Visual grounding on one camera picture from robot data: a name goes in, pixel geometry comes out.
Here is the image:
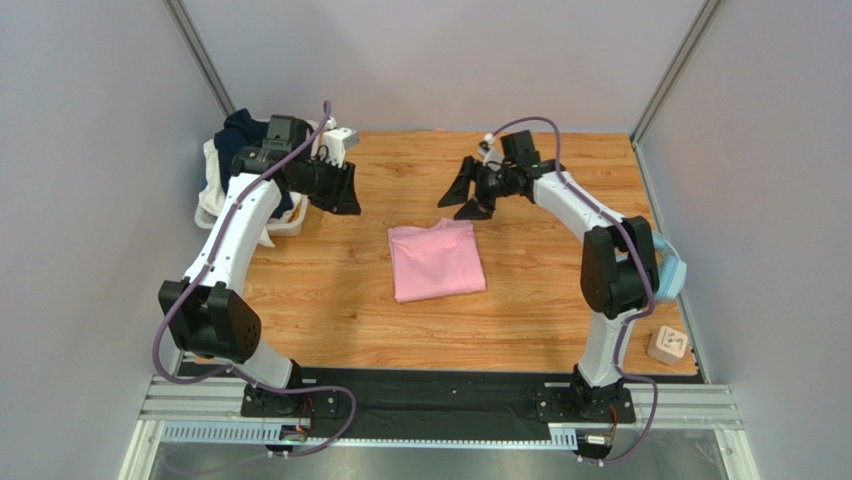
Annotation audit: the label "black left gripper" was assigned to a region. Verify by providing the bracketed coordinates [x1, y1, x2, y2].
[288, 153, 362, 216]

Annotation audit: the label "pink t shirt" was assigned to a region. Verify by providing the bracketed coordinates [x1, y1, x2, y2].
[387, 218, 487, 303]

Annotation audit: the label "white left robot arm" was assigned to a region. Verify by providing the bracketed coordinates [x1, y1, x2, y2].
[158, 115, 361, 416]

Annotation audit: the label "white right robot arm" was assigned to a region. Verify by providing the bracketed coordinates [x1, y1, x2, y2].
[438, 131, 659, 420]

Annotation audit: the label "navy blue t shirt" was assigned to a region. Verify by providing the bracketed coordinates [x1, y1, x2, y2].
[210, 108, 269, 216]

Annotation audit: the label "white t shirt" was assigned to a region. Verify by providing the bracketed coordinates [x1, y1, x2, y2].
[198, 138, 278, 248]

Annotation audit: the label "white plastic laundry basket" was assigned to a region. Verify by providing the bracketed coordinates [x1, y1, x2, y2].
[194, 118, 322, 238]

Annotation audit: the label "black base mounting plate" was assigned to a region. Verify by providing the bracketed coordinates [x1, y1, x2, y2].
[176, 362, 704, 442]

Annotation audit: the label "light blue headphones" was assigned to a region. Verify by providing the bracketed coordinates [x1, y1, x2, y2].
[652, 231, 688, 303]

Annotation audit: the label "small pink cube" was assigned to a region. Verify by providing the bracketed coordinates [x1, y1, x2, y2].
[647, 326, 689, 365]

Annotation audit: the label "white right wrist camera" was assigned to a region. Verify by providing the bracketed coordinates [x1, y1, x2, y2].
[478, 133, 504, 171]

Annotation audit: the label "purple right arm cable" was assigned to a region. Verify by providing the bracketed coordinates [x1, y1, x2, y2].
[489, 116, 660, 466]

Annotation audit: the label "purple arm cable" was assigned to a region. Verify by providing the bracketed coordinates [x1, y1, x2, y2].
[151, 100, 358, 458]
[489, 116, 660, 466]

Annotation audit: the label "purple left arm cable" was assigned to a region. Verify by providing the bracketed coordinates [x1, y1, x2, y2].
[151, 100, 358, 458]

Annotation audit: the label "left aluminium corner post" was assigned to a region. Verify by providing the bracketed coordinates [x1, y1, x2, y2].
[162, 0, 236, 117]

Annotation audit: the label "aluminium corner post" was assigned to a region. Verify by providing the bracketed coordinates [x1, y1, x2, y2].
[630, 0, 725, 148]
[162, 0, 236, 117]

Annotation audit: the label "aluminium frame rail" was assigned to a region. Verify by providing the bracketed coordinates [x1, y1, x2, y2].
[120, 364, 759, 479]

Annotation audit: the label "right aluminium corner post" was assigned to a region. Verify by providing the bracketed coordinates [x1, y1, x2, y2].
[630, 0, 725, 148]

